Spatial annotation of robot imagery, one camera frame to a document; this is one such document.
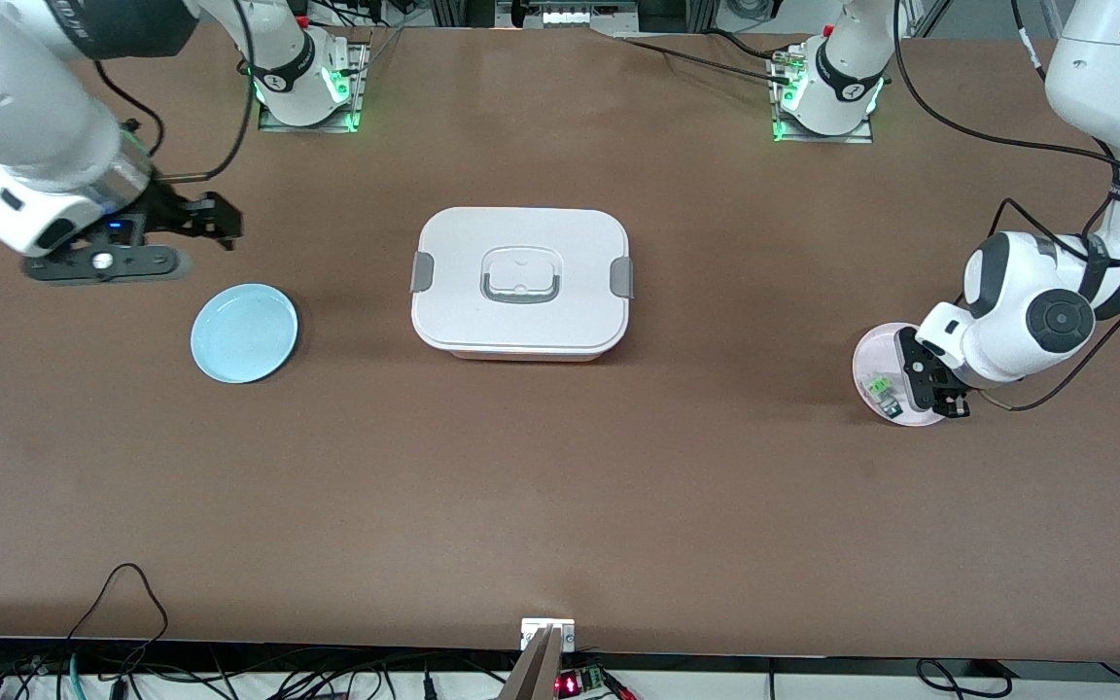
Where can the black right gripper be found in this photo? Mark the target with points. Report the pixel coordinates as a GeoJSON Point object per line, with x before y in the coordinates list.
{"type": "Point", "coordinates": [167, 212]}

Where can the pale pink plate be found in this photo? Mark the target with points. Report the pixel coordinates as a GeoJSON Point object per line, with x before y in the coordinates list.
{"type": "Point", "coordinates": [876, 355]}

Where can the light blue plate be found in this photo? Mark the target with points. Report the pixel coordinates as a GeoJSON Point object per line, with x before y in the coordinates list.
{"type": "Point", "coordinates": [244, 335]}

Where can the white power strip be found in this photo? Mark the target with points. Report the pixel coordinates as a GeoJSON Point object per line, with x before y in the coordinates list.
{"type": "Point", "coordinates": [584, 16]}

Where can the white mounting bracket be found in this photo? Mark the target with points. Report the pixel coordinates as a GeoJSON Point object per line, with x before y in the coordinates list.
{"type": "Point", "coordinates": [533, 632]}

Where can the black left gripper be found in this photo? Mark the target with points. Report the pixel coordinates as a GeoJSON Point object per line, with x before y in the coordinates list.
{"type": "Point", "coordinates": [922, 374]}

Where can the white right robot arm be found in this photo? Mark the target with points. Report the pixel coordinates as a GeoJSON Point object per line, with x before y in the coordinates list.
{"type": "Point", "coordinates": [35, 117]}

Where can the grey metal bar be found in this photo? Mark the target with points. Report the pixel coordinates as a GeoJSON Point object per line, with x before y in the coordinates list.
{"type": "Point", "coordinates": [536, 671]}

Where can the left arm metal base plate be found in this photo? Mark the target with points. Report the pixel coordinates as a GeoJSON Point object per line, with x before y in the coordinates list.
{"type": "Point", "coordinates": [861, 139]}

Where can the green push-button switch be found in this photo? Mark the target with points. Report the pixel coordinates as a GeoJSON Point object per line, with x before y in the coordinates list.
{"type": "Point", "coordinates": [883, 394]}

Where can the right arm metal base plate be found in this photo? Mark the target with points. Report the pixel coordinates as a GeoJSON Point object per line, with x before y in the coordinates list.
{"type": "Point", "coordinates": [358, 83]}

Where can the circuit board red display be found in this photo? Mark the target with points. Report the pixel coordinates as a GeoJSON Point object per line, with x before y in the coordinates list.
{"type": "Point", "coordinates": [579, 682]}

